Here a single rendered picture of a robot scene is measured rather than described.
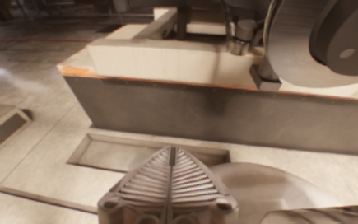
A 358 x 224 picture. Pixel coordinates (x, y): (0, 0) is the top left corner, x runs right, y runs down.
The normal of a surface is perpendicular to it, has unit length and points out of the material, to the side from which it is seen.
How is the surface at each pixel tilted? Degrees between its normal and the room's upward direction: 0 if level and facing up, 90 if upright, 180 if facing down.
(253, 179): 0
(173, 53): 90
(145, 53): 90
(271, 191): 68
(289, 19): 104
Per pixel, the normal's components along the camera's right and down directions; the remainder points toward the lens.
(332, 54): -0.12, 0.84
